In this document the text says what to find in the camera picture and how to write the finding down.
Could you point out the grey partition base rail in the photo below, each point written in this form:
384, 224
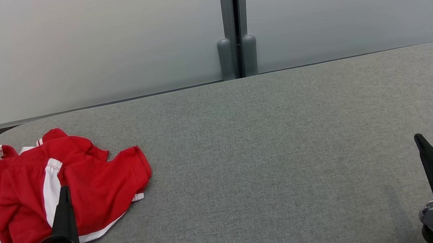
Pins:
67, 111
362, 55

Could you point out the red shorts with white stripe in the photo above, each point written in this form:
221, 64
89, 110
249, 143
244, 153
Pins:
92, 184

